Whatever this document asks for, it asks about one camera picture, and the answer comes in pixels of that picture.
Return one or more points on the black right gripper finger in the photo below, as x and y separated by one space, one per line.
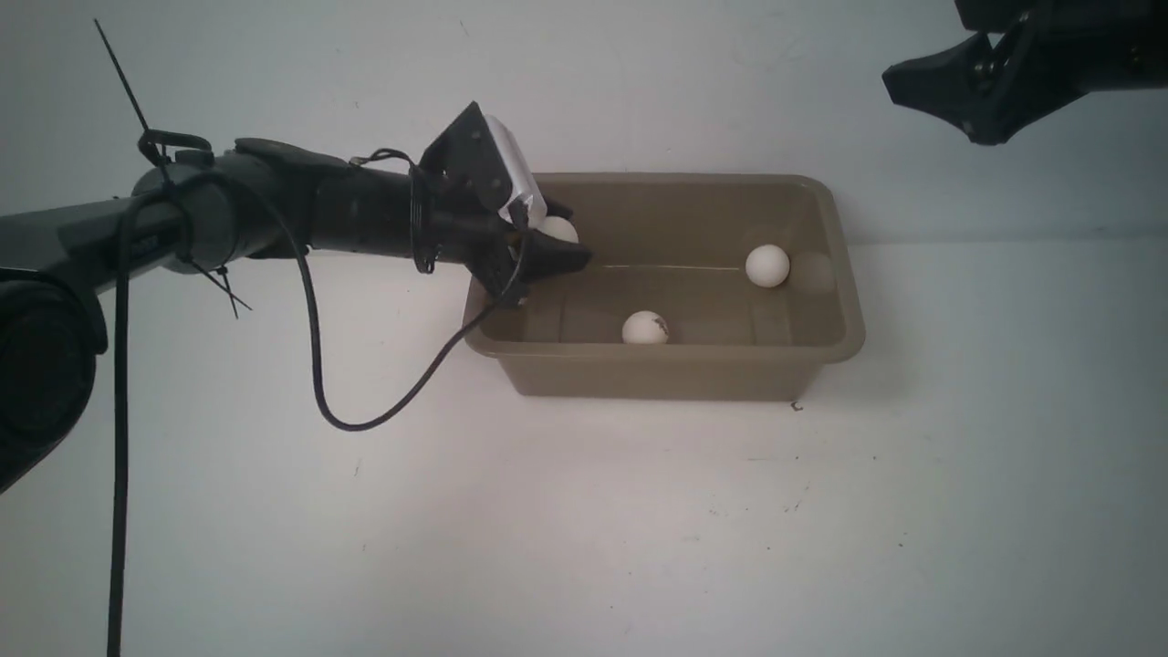
943 85

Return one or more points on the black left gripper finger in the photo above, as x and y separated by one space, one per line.
544 256
556 210

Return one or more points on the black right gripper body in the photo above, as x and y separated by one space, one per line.
1033 58

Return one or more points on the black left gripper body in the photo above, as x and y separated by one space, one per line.
456 189

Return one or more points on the white table-tennis ball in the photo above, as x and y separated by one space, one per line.
559 228
644 328
767 266

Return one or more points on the brown plastic bin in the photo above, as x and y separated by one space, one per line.
676 244

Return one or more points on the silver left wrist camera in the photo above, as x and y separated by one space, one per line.
524 206

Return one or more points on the black cable tie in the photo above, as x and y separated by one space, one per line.
153 146

